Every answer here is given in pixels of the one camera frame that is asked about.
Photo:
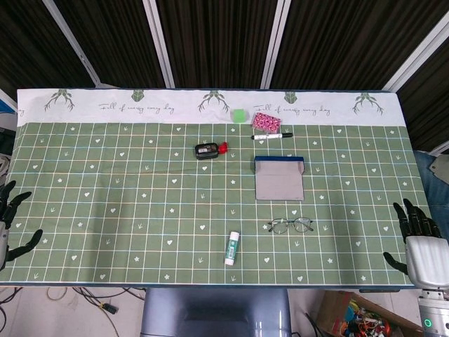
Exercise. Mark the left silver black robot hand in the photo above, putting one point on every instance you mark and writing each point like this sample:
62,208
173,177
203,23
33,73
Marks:
10,207

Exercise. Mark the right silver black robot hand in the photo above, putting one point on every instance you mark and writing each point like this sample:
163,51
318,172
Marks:
426,259

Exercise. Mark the wire-frame eyeglasses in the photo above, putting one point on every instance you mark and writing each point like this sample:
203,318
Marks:
301,225

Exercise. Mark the blue glasses case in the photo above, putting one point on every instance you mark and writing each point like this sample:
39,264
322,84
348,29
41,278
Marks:
279,182

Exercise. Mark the cardboard box of colourful toys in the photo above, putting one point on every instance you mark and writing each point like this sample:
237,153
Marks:
333,305

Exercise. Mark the blue denim cloth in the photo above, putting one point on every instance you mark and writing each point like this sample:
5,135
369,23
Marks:
435,189

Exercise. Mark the grey flat plate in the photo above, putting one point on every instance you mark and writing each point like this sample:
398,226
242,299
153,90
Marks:
440,165

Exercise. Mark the blue white board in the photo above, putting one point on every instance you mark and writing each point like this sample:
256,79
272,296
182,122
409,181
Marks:
5,105

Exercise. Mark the green grid tablecloth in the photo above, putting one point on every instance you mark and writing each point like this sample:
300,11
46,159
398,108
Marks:
140,210

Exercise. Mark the black plug on floor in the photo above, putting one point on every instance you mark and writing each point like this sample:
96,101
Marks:
110,309

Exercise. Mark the white green glue stick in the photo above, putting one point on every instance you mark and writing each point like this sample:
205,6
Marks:
232,247

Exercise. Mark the white marker pen black cap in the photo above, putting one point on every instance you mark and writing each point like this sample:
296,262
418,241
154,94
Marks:
270,136

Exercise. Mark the black ink bottle red cap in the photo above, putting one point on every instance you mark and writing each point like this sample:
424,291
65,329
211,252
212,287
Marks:
207,151

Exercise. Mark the blue-grey robot torso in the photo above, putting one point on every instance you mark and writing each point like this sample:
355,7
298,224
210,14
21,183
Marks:
210,309

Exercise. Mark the green cube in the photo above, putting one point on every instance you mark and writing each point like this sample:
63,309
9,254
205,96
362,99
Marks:
239,116

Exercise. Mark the white partition post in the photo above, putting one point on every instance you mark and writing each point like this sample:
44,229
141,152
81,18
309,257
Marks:
75,45
277,45
417,52
159,45

